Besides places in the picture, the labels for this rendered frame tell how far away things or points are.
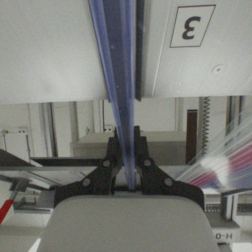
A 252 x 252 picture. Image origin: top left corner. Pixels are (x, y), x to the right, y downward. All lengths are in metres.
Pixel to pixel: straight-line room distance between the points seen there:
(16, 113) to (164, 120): 2.47
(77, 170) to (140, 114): 1.70
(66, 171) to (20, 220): 3.22
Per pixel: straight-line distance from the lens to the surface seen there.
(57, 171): 0.29
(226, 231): 0.72
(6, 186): 1.50
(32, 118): 2.52
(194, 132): 0.66
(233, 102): 0.59
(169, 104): 1.99
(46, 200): 0.47
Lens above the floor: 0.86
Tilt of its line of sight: 6 degrees up
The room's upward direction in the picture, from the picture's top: 178 degrees clockwise
